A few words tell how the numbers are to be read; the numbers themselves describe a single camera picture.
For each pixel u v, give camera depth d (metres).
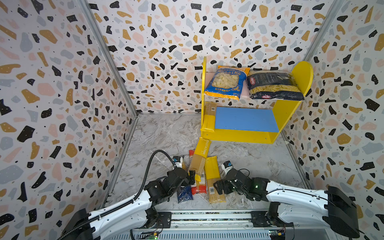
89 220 0.41
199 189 0.82
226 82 0.76
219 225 0.73
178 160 0.70
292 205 0.49
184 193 0.80
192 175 0.71
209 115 0.98
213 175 0.88
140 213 0.60
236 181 0.59
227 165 0.73
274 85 0.73
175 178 0.58
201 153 0.95
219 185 0.72
